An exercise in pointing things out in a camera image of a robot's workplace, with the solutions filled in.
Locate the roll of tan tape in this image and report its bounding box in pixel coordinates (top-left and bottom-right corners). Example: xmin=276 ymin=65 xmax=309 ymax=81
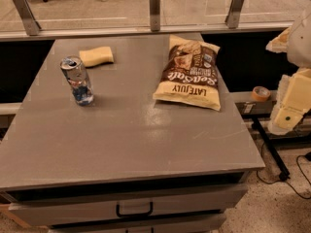
xmin=252 ymin=86 xmax=271 ymax=102

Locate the yellow sponge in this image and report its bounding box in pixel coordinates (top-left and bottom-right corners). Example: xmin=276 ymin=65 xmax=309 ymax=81
xmin=79 ymin=47 xmax=114 ymax=67

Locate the Late July chips bag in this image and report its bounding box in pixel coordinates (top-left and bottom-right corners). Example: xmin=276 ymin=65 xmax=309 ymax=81
xmin=153 ymin=35 xmax=221 ymax=111

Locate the left metal railing bracket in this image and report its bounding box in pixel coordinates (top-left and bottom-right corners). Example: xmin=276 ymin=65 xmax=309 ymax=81
xmin=13 ymin=0 xmax=41 ymax=36

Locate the metal railing bracket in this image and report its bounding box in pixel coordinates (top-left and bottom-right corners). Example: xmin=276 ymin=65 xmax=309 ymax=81
xmin=13 ymin=0 xmax=41 ymax=36
xmin=225 ymin=0 xmax=245 ymax=29
xmin=149 ymin=0 xmax=160 ymax=32

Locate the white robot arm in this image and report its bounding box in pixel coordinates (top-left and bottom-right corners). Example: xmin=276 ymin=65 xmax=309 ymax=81
xmin=266 ymin=6 xmax=311 ymax=135

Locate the right metal railing bracket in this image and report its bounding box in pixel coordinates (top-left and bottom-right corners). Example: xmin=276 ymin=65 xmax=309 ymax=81
xmin=225 ymin=0 xmax=245 ymax=29

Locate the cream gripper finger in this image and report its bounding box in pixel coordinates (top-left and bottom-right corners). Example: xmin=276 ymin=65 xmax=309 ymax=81
xmin=268 ymin=68 xmax=311 ymax=135
xmin=265 ymin=28 xmax=291 ymax=53

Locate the silver blue redbull can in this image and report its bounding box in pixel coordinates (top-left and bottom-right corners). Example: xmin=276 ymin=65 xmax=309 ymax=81
xmin=60 ymin=55 xmax=94 ymax=106

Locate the middle metal railing bracket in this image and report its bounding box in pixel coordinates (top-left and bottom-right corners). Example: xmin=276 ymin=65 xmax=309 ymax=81
xmin=149 ymin=0 xmax=160 ymax=32

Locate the lower grey drawer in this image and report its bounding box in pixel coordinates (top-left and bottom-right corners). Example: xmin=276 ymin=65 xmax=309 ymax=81
xmin=48 ymin=214 xmax=225 ymax=233

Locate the grey drawer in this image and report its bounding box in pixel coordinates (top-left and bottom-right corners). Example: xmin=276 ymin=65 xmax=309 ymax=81
xmin=48 ymin=214 xmax=225 ymax=233
xmin=9 ymin=183 xmax=247 ymax=226

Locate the black floor cable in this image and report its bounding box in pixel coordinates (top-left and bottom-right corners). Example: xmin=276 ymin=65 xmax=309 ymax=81
xmin=256 ymin=141 xmax=311 ymax=200

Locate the black metal leg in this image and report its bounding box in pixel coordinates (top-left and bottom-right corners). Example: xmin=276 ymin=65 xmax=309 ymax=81
xmin=252 ymin=116 xmax=290 ymax=182

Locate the upper grey drawer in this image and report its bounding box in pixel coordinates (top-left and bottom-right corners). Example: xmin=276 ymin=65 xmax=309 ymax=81
xmin=9 ymin=183 xmax=247 ymax=226

